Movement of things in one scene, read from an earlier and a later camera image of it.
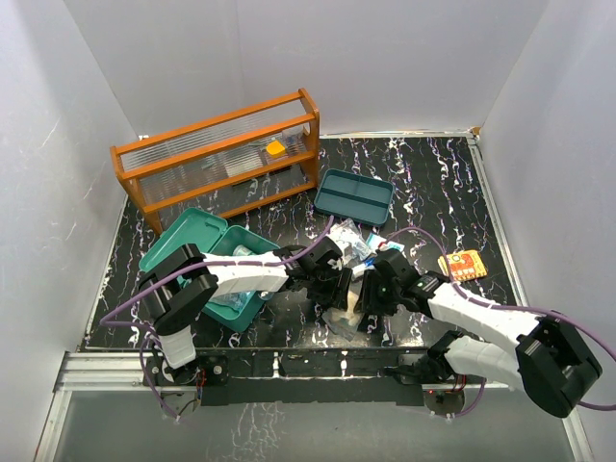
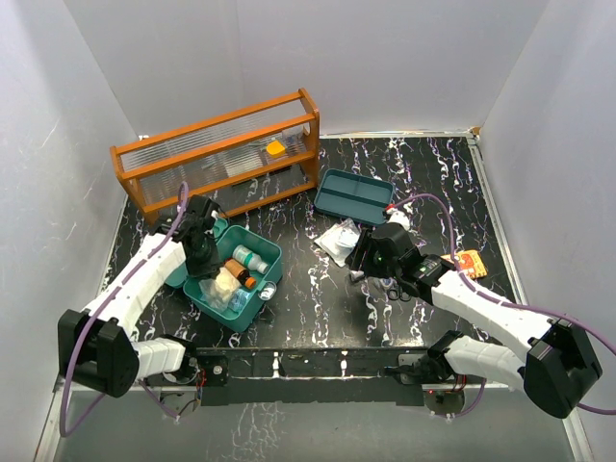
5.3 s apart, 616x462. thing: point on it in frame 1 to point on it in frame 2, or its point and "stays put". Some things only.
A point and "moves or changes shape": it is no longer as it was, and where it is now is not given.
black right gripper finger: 381,306 to 356,256
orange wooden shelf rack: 228,163 stays put
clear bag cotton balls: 346,321 moves or changes shape
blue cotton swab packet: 237,300 stays put
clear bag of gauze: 353,244 stays put
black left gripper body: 330,274 to 206,262
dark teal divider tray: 354,196 stays put
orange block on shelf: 275,149 stays put
